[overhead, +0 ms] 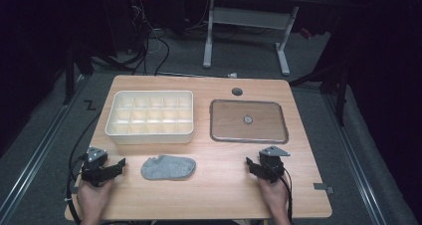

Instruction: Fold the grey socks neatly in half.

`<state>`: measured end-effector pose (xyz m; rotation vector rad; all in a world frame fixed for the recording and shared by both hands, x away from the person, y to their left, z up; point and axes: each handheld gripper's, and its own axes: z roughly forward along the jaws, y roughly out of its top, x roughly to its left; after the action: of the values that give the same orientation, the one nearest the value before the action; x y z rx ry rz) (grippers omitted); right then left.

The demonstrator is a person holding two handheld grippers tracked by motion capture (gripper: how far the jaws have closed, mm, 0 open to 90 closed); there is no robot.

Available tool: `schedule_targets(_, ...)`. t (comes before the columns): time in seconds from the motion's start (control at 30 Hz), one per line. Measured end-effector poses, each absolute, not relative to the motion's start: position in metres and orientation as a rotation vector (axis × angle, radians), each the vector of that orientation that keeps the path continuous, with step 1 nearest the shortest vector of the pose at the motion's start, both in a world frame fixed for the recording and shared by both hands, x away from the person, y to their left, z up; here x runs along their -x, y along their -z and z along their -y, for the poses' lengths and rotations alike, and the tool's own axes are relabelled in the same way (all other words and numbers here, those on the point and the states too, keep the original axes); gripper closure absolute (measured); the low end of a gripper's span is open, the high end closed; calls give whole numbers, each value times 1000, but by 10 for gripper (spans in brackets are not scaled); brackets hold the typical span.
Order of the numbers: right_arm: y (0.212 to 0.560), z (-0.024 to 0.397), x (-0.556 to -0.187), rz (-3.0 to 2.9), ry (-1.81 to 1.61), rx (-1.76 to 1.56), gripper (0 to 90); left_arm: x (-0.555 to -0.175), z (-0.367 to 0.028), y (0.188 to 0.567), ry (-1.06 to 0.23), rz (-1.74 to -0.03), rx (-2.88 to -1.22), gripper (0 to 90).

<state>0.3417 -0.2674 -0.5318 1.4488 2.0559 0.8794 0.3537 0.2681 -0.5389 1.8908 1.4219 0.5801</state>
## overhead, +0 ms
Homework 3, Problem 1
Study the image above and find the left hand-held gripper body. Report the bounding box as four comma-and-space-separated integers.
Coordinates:
81, 146, 110, 188

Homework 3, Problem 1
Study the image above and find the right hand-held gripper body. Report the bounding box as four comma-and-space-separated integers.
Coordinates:
258, 145, 292, 184

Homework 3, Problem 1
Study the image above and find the grey sock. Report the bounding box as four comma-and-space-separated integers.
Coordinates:
140, 154, 197, 181

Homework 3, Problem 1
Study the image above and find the white divided storage box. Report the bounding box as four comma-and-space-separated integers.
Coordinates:
105, 90, 195, 145

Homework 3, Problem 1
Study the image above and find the person's left hand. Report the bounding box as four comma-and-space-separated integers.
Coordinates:
77, 178, 115, 219

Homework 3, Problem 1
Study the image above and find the person's right hand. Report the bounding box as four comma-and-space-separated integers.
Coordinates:
257, 175, 290, 219

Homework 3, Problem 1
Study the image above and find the black metal stand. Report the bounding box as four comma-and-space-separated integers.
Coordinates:
62, 40, 95, 107
288, 60, 350, 126

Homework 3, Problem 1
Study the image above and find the white-legged wooden desk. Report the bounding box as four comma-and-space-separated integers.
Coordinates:
202, 0, 342, 77

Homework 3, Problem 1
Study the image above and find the long thin black cable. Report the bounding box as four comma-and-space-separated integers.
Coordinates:
68, 111, 103, 163

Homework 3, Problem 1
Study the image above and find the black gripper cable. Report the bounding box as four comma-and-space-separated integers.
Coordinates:
65, 153, 89, 225
275, 166, 295, 224

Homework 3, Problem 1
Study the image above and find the metal floor rail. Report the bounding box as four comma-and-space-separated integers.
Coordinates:
322, 92, 388, 225
0, 75, 88, 219

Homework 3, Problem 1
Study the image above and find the bundle of black cables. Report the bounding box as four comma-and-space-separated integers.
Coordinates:
125, 0, 171, 77

